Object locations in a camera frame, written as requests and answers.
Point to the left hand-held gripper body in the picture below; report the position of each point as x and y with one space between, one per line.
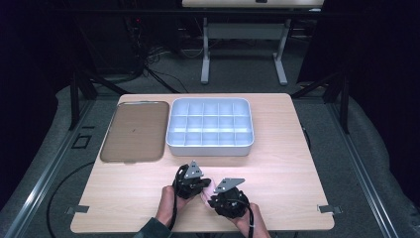
188 180

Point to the grey tape piece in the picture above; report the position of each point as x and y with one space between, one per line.
328 209
78 209

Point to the grey metal floor rail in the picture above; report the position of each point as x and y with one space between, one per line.
43 175
366 175

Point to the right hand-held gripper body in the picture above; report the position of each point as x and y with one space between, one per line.
231 200

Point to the black metal stand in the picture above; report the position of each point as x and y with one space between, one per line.
76 95
343 99

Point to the white compartment storage box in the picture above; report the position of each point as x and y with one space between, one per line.
210 127

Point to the desk with white legs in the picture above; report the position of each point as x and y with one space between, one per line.
244 31

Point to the person's right hand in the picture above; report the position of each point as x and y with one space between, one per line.
254 226

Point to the brown translucent box lid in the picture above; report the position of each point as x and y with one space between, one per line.
135 131

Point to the person's left hand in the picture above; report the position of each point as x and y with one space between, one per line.
165 206

